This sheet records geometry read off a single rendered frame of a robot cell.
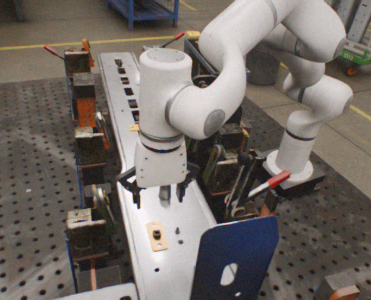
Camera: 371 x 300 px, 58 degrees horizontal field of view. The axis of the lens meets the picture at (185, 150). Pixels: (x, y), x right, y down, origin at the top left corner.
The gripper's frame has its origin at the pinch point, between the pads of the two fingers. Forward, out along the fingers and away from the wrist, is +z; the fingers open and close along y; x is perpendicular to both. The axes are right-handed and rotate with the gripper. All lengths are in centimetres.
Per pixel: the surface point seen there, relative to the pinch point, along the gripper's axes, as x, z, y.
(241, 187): -0.2, 0.6, -19.7
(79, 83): -78, 9, 14
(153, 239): 1.1, 12.0, 1.0
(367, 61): -262, 87, -326
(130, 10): -464, 82, -68
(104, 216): -3.8, 7.2, 11.5
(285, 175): 0.8, -2.0, -30.0
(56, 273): -17, 43, 27
